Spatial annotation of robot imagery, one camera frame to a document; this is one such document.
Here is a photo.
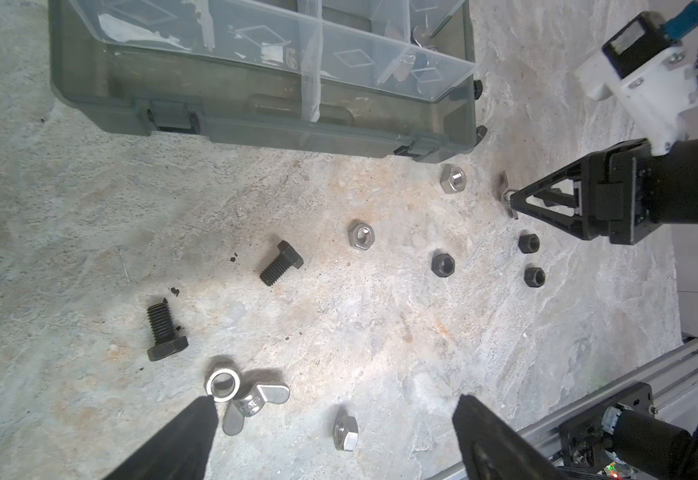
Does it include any silver hex nut by box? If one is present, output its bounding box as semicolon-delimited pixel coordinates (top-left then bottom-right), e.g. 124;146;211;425
440;165;467;194

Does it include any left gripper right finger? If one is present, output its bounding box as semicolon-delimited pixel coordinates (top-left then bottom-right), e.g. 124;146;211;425
452;395;565;479

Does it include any black nut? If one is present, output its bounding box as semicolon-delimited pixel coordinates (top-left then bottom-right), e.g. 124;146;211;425
518;233;540;254
524;266;546;288
431;253;455;278

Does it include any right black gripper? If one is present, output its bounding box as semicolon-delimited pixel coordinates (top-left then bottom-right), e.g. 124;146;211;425
509;139;698;245

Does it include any aluminium mounting rail frame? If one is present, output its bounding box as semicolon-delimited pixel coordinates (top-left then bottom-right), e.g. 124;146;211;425
438;338;698;479

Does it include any silver hex nut left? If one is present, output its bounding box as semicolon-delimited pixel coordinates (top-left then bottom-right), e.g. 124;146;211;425
205;366;241;403

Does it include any black nut lower right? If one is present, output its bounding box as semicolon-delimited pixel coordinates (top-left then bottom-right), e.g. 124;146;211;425
524;266;546;288

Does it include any silver hex nut centre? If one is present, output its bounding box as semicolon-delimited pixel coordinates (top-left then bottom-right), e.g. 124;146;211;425
349;222;376;251

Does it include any black nut middle right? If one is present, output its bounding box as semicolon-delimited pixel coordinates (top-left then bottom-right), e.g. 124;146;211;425
518;233;540;254

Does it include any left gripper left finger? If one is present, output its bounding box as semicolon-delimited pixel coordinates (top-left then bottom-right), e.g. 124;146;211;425
106;396;219;480

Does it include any black bolt upper right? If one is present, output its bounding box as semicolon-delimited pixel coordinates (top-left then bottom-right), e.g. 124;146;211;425
474;80;484;100

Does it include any black bolt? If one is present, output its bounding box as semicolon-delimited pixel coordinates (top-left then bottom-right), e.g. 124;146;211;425
259;240;304;287
474;80;484;100
147;299;188;362
475;125;488;145

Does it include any black bolt lower right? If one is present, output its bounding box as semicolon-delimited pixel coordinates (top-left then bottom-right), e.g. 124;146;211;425
475;125;488;145

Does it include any black nut centre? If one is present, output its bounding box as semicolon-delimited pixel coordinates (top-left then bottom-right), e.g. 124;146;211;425
431;253;455;278

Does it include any grey plastic organizer box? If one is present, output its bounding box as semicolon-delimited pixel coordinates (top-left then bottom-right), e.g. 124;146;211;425
48;1;479;163

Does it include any black bolt centre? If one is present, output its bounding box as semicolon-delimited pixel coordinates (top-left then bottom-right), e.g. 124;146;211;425
259;240;304;287

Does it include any black bolt left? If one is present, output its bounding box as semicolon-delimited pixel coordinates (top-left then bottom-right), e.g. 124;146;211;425
147;299;188;362

